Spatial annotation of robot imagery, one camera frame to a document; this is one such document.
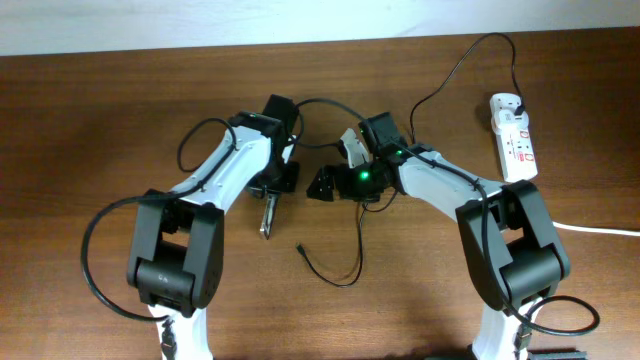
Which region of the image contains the black smartphone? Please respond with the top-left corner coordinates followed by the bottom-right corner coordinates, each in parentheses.
top-left (260, 193), bottom-right (280, 240)

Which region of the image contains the black charging cable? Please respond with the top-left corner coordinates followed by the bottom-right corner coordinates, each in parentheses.
top-left (294, 32), bottom-right (526, 289)

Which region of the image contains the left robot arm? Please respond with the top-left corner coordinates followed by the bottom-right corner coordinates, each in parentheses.
top-left (127, 95), bottom-right (299, 359)

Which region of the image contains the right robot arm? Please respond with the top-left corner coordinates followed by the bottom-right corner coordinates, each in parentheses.
top-left (307, 113), bottom-right (570, 359)

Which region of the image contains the white USB charger adapter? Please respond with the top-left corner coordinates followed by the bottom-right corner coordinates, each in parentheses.
top-left (489, 93), bottom-right (529, 129)

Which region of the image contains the white power strip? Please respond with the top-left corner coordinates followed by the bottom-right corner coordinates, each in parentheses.
top-left (492, 109), bottom-right (538, 183)

